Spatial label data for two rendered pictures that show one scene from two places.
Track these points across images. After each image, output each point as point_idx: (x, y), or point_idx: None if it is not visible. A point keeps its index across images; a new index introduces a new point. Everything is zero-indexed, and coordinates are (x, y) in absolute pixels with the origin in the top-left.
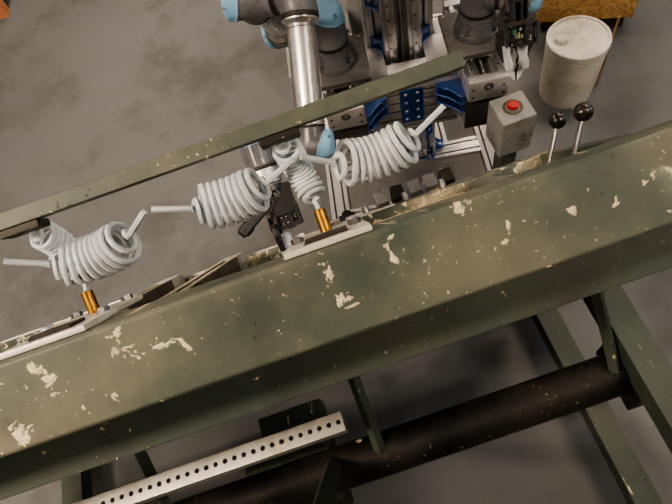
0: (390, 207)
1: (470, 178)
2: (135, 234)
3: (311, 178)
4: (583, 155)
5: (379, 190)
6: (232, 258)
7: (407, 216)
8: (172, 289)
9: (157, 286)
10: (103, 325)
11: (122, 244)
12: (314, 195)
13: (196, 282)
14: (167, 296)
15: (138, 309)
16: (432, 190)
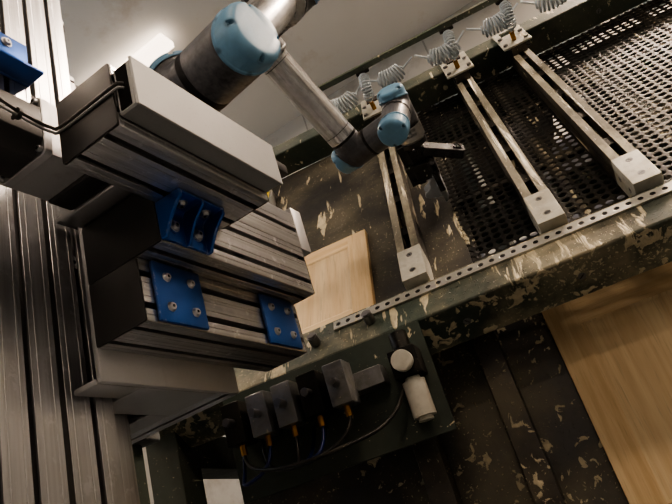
0: (340, 318)
1: (238, 368)
2: (427, 59)
3: (365, 92)
4: (305, 133)
5: (327, 380)
6: (518, 187)
7: (351, 111)
8: (610, 166)
9: (590, 138)
10: (434, 67)
11: (437, 58)
12: (369, 99)
13: (478, 121)
14: (483, 105)
15: (430, 73)
16: (277, 374)
